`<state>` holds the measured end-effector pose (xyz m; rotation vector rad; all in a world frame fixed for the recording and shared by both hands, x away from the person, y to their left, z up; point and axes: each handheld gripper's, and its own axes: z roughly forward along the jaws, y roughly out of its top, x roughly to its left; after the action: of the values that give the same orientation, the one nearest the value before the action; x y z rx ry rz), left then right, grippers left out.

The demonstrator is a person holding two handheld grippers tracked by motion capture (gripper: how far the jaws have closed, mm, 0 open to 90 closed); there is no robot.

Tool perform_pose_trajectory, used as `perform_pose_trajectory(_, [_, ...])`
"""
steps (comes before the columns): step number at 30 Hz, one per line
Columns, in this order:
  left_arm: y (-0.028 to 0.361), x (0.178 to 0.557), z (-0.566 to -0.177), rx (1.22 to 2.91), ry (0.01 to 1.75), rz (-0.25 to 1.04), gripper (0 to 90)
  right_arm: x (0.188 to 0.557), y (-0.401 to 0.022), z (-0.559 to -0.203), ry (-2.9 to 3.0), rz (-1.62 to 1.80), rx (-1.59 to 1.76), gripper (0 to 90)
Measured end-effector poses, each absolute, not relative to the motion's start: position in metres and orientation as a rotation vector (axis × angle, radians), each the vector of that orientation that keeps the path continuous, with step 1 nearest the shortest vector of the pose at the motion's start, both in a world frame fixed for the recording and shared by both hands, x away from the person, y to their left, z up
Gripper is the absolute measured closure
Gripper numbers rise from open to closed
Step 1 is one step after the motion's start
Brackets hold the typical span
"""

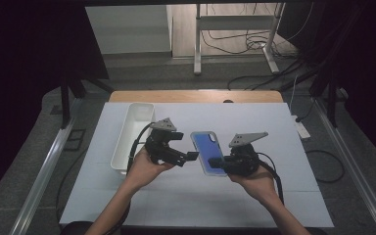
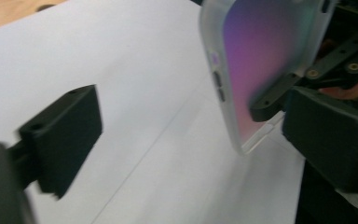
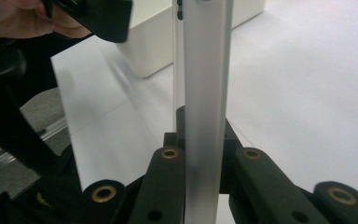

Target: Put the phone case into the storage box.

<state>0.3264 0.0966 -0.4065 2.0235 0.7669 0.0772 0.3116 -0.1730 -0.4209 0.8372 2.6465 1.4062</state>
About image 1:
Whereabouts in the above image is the black metal stand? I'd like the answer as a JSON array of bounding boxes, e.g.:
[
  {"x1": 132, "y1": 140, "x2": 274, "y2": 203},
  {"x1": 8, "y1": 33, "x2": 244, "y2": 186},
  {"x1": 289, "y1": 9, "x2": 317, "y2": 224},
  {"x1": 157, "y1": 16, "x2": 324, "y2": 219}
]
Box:
[
  {"x1": 307, "y1": 65, "x2": 341, "y2": 128},
  {"x1": 60, "y1": 74, "x2": 116, "y2": 129}
]

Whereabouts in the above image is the long black floor cable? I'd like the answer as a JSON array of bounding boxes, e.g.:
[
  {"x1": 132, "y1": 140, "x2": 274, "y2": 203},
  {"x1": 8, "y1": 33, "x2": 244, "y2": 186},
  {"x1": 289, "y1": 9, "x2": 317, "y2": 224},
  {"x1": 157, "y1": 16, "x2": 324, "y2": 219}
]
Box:
[{"x1": 227, "y1": 60, "x2": 307, "y2": 91}]

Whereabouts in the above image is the tangle of black floor cables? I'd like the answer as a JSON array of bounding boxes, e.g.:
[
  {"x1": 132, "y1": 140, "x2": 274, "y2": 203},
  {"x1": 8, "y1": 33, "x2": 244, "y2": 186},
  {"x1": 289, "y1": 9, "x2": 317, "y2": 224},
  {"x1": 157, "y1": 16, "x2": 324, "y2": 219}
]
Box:
[{"x1": 200, "y1": 3, "x2": 307, "y2": 57}]

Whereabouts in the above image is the white cabinet panel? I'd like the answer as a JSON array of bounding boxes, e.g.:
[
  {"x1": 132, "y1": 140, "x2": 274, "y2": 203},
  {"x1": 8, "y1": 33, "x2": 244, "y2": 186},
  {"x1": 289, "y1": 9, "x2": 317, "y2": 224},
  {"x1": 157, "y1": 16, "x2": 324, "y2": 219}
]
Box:
[{"x1": 84, "y1": 4, "x2": 172, "y2": 55}]

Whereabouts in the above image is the white rectangular plastic bin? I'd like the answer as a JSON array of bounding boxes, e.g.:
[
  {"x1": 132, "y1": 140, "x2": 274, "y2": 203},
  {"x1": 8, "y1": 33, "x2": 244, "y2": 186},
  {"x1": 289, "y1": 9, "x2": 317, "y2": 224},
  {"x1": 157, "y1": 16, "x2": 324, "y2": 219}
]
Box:
[{"x1": 110, "y1": 102, "x2": 157, "y2": 175}]

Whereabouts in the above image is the blue phone case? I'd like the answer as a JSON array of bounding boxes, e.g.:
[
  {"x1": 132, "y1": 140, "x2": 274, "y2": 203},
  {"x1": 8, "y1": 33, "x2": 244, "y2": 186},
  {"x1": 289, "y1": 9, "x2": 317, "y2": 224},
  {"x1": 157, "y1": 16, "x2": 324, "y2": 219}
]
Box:
[{"x1": 190, "y1": 130, "x2": 228, "y2": 177}]

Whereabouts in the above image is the black looped floor cable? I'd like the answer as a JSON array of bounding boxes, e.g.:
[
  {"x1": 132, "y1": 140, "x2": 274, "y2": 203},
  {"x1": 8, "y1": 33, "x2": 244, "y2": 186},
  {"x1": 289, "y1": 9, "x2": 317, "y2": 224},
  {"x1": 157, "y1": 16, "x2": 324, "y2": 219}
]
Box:
[{"x1": 305, "y1": 149, "x2": 346, "y2": 184}]

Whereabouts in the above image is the dark curtain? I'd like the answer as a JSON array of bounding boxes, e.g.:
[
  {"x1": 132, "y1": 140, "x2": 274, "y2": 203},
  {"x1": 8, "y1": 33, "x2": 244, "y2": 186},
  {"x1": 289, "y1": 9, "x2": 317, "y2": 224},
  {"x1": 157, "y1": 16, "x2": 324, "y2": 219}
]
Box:
[
  {"x1": 277, "y1": 0, "x2": 376, "y2": 165},
  {"x1": 0, "y1": 0, "x2": 110, "y2": 210}
]

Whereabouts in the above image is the black square floor frame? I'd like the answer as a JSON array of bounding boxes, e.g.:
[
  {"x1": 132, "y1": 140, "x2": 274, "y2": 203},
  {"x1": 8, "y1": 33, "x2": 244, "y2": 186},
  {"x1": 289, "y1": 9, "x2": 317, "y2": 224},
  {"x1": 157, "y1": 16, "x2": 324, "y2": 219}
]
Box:
[{"x1": 63, "y1": 128, "x2": 87, "y2": 152}]

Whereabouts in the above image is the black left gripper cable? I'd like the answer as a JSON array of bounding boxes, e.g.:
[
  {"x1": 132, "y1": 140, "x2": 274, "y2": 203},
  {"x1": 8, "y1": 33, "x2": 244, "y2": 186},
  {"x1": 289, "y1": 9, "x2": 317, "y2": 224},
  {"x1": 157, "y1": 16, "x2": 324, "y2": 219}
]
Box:
[{"x1": 102, "y1": 121, "x2": 156, "y2": 235}]

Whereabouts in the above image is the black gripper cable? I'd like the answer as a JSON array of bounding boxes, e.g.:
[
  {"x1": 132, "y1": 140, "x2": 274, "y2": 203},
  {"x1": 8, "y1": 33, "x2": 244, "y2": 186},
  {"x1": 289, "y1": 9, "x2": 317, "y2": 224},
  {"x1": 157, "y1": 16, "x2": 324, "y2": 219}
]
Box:
[
  {"x1": 102, "y1": 121, "x2": 156, "y2": 235},
  {"x1": 257, "y1": 151, "x2": 286, "y2": 206}
]

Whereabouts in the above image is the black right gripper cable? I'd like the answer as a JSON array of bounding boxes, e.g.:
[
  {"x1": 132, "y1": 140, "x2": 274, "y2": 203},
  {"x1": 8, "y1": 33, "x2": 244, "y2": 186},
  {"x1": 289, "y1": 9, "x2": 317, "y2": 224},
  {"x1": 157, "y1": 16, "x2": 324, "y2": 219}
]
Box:
[{"x1": 257, "y1": 151, "x2": 286, "y2": 206}]

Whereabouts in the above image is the white metal desk frame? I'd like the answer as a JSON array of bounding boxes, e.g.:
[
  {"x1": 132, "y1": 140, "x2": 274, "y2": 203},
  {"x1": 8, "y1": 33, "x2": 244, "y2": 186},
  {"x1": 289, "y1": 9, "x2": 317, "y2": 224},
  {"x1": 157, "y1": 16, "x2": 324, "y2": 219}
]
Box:
[{"x1": 194, "y1": 3, "x2": 286, "y2": 76}]

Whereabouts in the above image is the white board sheet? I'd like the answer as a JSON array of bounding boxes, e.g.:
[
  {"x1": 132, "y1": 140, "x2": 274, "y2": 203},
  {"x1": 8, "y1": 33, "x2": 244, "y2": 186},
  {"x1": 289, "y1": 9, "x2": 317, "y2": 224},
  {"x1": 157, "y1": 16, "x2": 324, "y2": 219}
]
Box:
[{"x1": 59, "y1": 101, "x2": 336, "y2": 228}]

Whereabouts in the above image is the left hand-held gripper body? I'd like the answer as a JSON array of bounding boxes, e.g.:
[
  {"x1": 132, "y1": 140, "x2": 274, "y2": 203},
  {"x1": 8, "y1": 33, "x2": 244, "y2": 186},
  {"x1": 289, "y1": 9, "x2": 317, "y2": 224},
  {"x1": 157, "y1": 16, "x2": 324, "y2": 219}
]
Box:
[{"x1": 144, "y1": 117, "x2": 190, "y2": 168}]

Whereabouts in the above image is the silver metal rail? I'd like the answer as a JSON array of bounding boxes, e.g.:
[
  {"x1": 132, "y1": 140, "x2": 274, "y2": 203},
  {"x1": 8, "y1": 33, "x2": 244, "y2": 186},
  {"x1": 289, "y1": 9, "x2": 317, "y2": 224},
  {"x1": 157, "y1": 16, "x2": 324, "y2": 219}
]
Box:
[
  {"x1": 312, "y1": 97, "x2": 376, "y2": 235},
  {"x1": 9, "y1": 97, "x2": 83, "y2": 235}
]

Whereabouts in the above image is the person's right hand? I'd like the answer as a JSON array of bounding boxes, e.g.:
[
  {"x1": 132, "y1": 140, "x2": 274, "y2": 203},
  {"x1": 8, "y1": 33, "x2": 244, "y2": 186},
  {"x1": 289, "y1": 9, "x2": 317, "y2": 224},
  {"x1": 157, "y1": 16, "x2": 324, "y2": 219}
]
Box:
[{"x1": 227, "y1": 164, "x2": 277, "y2": 205}]

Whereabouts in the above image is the person's left hand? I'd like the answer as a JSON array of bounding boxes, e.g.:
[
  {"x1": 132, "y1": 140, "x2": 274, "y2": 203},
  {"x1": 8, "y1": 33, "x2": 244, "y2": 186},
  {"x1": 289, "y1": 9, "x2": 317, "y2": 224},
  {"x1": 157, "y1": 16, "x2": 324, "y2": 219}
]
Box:
[{"x1": 125, "y1": 146, "x2": 175, "y2": 192}]

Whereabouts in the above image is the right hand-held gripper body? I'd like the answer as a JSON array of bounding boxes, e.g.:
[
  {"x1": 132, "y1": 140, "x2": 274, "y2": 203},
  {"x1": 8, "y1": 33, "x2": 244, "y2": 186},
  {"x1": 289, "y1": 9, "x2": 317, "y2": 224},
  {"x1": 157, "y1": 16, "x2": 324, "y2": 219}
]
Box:
[{"x1": 223, "y1": 131, "x2": 269, "y2": 176}]

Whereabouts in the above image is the black power strip plug cable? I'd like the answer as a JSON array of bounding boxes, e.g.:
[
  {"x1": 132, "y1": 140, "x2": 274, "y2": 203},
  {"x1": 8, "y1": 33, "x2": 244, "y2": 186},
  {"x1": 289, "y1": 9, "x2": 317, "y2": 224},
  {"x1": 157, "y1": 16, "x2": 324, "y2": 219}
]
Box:
[{"x1": 295, "y1": 97, "x2": 318, "y2": 123}]

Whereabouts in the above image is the white power strip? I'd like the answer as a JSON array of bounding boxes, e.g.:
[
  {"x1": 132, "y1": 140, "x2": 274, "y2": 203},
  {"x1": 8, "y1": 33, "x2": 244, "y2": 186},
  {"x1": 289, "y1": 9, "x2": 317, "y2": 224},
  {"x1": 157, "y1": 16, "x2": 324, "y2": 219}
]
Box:
[{"x1": 292, "y1": 115, "x2": 311, "y2": 140}]

